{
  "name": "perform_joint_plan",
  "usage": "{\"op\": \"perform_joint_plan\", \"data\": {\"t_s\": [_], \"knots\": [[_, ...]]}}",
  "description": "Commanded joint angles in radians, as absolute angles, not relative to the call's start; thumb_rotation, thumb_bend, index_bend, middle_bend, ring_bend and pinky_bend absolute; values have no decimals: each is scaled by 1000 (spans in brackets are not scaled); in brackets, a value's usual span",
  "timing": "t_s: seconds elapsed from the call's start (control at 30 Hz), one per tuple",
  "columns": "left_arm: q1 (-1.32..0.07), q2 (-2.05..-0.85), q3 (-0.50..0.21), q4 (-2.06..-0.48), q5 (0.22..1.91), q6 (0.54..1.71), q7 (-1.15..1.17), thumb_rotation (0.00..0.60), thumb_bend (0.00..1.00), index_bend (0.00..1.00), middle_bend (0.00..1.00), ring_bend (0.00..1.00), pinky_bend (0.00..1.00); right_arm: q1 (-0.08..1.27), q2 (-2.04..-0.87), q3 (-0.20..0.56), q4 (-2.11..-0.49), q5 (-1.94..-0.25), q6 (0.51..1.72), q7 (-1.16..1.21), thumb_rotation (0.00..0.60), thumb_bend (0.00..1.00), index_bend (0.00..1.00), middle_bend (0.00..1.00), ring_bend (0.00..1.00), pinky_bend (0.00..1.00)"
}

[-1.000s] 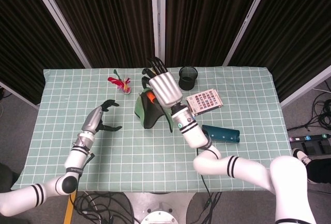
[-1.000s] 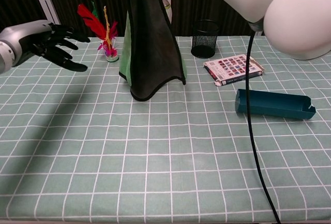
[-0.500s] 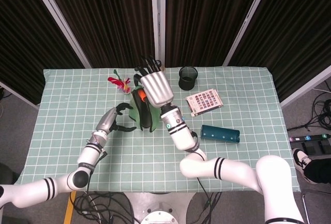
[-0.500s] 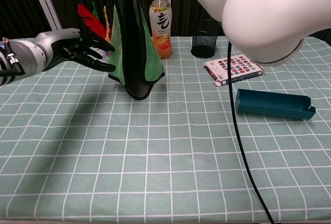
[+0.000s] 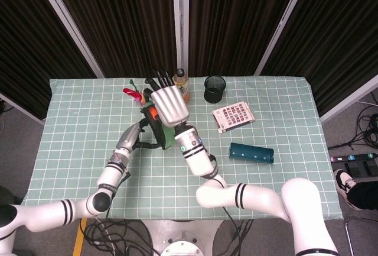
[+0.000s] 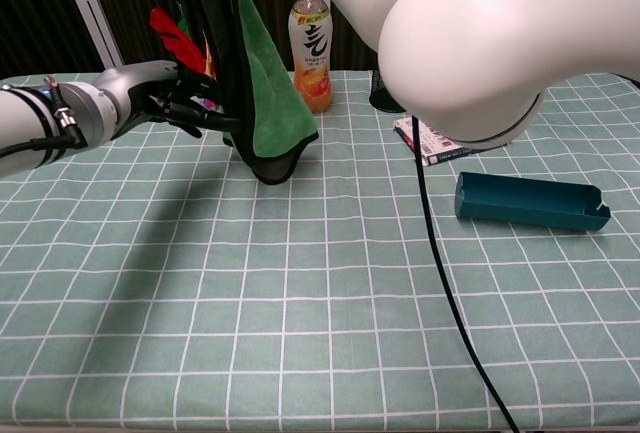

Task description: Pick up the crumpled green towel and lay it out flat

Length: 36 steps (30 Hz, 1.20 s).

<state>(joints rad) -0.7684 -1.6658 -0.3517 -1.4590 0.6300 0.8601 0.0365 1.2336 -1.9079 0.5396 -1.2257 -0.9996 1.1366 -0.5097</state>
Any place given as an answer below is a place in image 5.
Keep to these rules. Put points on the dark teal cylinder case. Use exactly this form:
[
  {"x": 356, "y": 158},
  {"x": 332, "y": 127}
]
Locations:
[{"x": 251, "y": 152}]

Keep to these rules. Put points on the black trouser leg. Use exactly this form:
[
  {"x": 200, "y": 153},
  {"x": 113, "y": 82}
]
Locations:
[{"x": 364, "y": 195}]

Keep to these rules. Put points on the white black sneaker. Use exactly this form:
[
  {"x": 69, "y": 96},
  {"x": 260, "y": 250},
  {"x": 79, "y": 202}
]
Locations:
[{"x": 344, "y": 183}]

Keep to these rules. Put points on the dark ribbed partition panel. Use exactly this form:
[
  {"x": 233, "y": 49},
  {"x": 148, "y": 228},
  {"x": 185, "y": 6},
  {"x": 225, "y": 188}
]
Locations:
[
  {"x": 236, "y": 22},
  {"x": 124, "y": 22},
  {"x": 26, "y": 46},
  {"x": 339, "y": 40}
]

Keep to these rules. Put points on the black foot pedal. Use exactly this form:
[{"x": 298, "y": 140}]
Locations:
[{"x": 360, "y": 168}]

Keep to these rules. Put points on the green cloth black trim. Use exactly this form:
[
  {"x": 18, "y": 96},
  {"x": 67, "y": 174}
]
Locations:
[{"x": 169, "y": 139}]

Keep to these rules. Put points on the grey metal frame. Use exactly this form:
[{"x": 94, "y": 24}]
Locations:
[{"x": 360, "y": 221}]

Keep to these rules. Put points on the white partition post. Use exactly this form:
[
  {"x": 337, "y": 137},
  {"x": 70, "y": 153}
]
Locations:
[
  {"x": 283, "y": 22},
  {"x": 180, "y": 16},
  {"x": 68, "y": 25}
]

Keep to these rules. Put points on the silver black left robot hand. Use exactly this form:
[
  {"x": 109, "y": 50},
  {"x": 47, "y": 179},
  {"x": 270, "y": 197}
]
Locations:
[{"x": 127, "y": 139}]

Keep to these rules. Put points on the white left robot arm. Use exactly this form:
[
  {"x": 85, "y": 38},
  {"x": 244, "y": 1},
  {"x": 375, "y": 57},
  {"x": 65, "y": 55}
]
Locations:
[{"x": 44, "y": 213}]

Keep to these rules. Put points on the black mesh pen holder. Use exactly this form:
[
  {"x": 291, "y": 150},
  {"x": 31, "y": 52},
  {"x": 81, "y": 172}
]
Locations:
[{"x": 214, "y": 92}]

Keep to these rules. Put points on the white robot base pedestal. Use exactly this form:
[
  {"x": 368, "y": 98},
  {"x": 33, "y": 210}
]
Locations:
[{"x": 183, "y": 238}]

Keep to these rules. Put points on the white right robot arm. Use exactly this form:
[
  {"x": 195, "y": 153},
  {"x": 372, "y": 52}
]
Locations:
[{"x": 260, "y": 197}]

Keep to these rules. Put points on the green white checked tablecloth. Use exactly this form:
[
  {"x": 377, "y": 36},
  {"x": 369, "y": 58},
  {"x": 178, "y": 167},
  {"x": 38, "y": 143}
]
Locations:
[{"x": 82, "y": 126}]

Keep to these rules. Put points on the patterned card box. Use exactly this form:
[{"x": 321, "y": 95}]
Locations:
[{"x": 233, "y": 116}]

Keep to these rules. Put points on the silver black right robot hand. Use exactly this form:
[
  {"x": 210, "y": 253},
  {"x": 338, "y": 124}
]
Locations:
[{"x": 169, "y": 105}]

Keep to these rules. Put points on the orange drink plastic bottle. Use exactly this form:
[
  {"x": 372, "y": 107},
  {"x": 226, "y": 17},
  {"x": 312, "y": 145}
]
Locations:
[{"x": 182, "y": 83}]

